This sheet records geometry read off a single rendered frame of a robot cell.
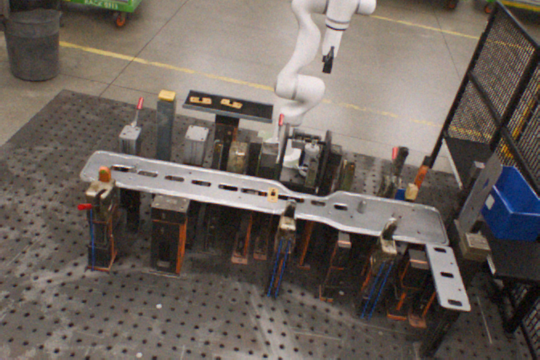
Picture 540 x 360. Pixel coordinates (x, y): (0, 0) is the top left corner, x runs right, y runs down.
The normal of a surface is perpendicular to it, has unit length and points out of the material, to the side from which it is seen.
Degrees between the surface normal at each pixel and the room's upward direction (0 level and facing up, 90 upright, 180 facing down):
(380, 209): 0
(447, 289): 0
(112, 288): 0
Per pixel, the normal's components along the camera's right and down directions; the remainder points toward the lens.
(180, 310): 0.16, -0.81
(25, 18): 0.19, 0.60
